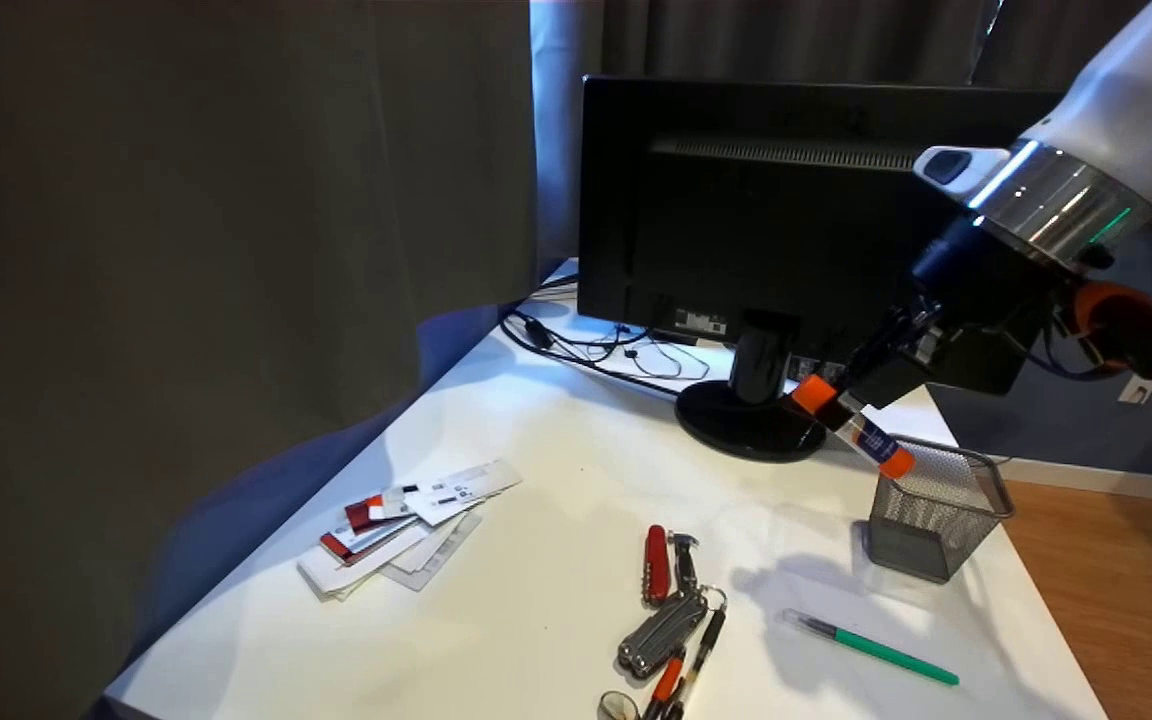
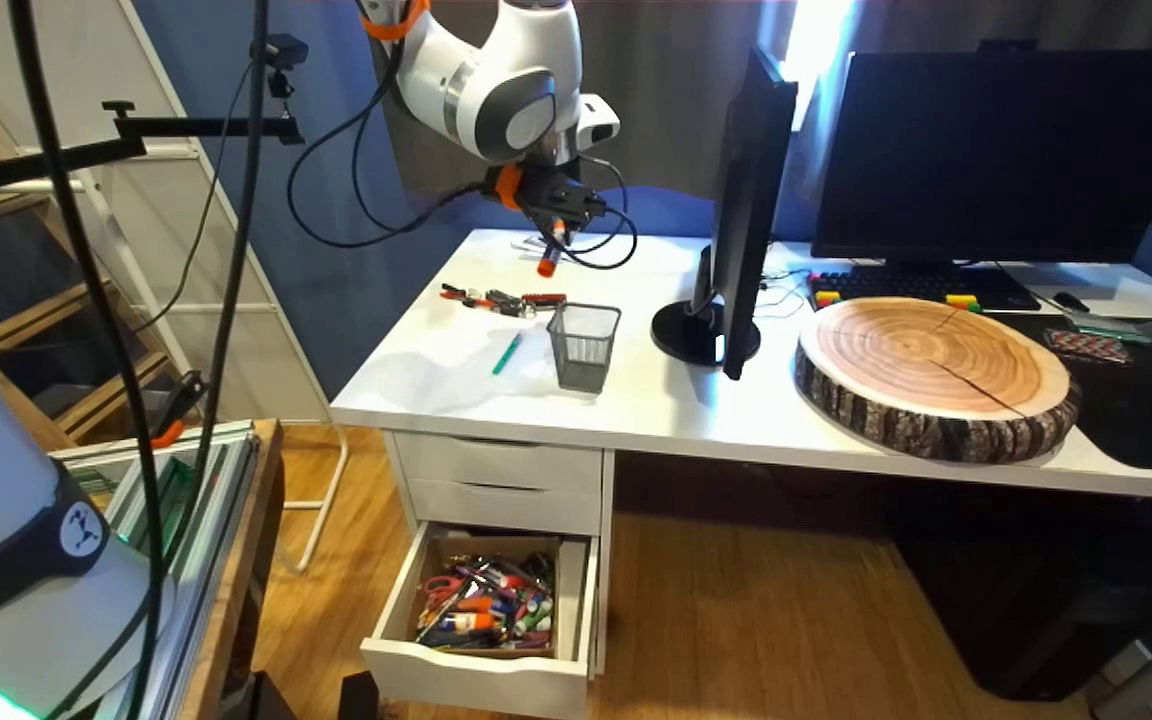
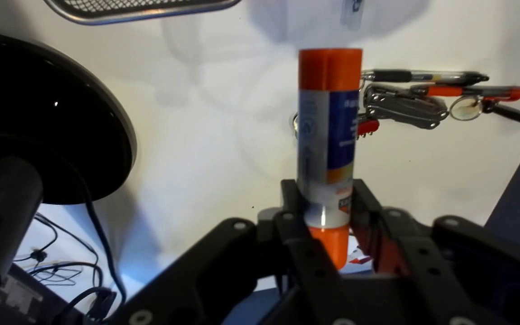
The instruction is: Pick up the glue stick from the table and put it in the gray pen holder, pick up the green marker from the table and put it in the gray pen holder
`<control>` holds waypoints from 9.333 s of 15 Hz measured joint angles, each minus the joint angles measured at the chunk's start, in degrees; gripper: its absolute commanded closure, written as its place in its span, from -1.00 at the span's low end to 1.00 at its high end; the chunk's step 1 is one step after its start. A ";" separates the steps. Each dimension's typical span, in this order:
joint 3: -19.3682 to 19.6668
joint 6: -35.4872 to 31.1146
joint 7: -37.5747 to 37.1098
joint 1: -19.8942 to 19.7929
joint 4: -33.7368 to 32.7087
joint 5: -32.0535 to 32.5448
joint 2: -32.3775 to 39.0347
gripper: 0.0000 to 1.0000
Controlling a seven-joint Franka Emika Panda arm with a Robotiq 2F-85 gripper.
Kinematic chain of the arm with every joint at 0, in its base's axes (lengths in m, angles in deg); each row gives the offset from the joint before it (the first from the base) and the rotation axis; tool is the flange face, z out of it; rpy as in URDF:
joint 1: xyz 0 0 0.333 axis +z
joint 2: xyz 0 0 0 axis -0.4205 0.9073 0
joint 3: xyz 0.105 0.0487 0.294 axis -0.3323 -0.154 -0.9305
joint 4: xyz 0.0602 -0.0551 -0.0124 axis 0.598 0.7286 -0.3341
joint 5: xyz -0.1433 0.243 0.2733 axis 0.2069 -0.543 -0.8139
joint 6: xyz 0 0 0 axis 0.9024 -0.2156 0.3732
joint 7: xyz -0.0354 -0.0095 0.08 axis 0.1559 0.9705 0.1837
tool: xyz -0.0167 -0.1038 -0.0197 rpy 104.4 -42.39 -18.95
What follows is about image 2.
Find black bin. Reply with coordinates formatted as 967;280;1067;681
886;495;1152;703

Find wooden side table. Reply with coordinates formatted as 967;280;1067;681
49;414;287;720

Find wooden ladder shelf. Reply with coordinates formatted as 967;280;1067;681
0;37;190;453

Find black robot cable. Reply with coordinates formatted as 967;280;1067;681
7;0;169;720
39;0;275;720

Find pile of colourful drawer items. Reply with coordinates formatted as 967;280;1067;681
406;554;561;655

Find white drawer cabinet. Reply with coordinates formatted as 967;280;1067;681
381;426;621;685

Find desk cables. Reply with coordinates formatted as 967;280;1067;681
757;266;816;322

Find black webcam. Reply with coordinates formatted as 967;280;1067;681
244;29;313;104

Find open white drawer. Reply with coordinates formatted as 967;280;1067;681
357;519;605;720

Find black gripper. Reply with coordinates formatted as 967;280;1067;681
514;164;613;261

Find black keyboard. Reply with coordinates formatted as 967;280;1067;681
808;261;1048;317

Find white metal shelf frame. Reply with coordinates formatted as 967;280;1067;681
0;0;350;575

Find stack of green edged panels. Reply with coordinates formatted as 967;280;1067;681
67;433;258;720

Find orange wrist cable strap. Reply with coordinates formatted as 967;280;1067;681
493;158;528;210

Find wide black monitor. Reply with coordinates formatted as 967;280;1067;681
808;46;1152;273

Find wood slice cushion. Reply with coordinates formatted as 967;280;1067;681
790;292;1082;467

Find slim black monitor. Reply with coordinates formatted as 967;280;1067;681
648;43;805;384

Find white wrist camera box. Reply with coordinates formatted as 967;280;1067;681
571;90;629;154

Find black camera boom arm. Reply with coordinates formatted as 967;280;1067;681
0;96;309;236

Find orange black clamp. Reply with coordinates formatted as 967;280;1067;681
139;371;217;453

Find gray mesh pen holder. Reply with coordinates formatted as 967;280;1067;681
549;299;624;395

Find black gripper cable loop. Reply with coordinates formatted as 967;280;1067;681
283;37;648;275

